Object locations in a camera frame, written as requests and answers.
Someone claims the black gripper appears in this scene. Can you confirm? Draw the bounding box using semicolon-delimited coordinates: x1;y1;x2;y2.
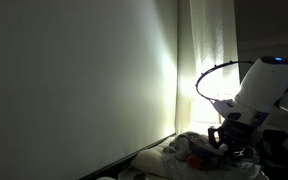
207;118;262;159

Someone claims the pile of clothes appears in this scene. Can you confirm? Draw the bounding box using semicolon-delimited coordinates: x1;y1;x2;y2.
162;130;262;180

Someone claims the red garment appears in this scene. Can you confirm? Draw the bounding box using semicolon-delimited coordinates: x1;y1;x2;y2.
185;153;216;171

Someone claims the grey white garment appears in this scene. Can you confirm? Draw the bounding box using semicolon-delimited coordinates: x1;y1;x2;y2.
169;135;194;162

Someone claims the dark checkered cloth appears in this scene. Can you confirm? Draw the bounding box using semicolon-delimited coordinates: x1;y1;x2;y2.
262;129;288;168

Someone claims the white pillow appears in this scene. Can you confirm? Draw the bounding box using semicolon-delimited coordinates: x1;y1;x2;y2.
130;145;172;178

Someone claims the dark baseboard strip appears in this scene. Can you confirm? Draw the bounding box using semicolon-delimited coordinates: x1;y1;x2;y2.
78;132;177;180

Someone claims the white curtain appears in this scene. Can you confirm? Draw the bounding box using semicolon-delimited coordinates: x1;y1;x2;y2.
175;0;242;134

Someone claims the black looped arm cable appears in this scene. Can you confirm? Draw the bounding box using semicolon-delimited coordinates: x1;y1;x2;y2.
195;60;256;103

